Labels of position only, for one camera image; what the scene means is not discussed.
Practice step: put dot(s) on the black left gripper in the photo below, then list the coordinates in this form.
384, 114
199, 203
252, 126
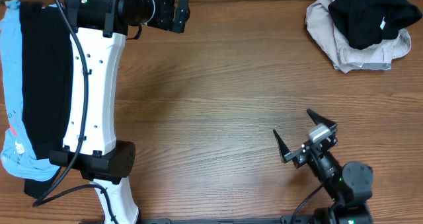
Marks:
180, 14

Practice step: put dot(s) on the folded beige trousers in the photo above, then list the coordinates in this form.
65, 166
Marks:
345, 58

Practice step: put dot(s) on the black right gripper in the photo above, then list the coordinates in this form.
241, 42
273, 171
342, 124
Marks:
304, 151

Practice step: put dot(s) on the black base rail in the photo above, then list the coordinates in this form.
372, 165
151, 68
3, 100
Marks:
224, 221

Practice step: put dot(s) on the black t-shirt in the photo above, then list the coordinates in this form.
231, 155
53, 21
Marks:
368, 22

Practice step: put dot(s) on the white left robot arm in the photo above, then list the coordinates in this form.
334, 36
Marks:
98, 34

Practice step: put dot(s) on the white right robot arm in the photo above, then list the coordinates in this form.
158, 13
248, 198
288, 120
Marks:
349, 186

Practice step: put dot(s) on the light blue t-shirt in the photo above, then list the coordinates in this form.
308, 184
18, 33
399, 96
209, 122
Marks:
18, 157

